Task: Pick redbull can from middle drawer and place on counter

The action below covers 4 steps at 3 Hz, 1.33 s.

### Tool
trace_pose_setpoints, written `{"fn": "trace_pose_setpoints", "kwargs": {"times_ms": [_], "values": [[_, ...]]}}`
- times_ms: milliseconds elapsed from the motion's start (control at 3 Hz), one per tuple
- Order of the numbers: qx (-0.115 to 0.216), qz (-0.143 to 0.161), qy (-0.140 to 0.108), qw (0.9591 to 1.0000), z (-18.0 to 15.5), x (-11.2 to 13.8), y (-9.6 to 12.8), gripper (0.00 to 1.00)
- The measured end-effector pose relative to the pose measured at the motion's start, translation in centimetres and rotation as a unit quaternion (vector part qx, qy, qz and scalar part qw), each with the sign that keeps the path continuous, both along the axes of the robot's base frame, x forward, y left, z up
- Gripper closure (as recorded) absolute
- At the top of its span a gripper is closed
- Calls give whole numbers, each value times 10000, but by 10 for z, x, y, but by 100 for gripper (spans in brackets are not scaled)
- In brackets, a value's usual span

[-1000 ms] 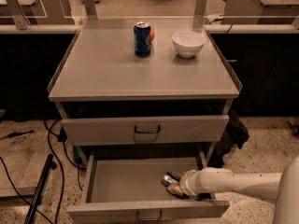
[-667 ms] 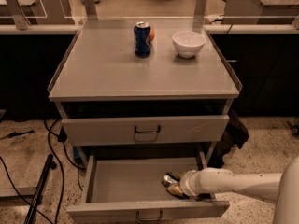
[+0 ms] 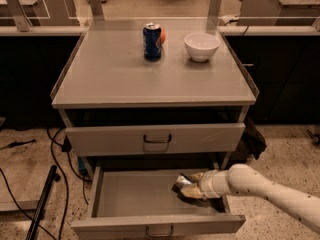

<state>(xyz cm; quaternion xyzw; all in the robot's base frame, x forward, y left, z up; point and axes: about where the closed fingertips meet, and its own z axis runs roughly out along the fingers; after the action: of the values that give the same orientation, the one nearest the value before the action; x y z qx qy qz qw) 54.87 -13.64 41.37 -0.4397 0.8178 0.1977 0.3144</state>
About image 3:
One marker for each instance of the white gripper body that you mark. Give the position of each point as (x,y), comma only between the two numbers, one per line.
(210,184)

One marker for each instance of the silver redbull can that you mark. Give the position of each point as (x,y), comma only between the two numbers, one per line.
(181,181)

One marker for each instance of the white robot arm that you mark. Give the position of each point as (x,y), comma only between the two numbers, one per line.
(243,180)

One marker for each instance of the grey top drawer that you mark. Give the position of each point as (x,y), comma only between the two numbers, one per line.
(128,140)

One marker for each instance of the grey open middle drawer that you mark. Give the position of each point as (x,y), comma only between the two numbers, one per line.
(124,203)

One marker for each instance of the grey drawer cabinet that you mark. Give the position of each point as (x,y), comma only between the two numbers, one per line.
(109,82)

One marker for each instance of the blue pepsi can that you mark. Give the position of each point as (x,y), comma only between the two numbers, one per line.
(152,41)

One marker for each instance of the black cloth on floor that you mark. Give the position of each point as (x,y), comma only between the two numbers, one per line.
(252,143)

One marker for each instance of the white ceramic bowl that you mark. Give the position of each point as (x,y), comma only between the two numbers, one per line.
(201,46)

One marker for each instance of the black bar on floor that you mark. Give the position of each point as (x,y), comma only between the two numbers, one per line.
(40,208)

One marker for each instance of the orange fruit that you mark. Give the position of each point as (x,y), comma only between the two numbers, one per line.
(162,36)

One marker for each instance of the black top drawer handle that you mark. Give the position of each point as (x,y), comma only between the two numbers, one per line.
(166,140)

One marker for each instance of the metal middle drawer handle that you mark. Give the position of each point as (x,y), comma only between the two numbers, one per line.
(158,232)

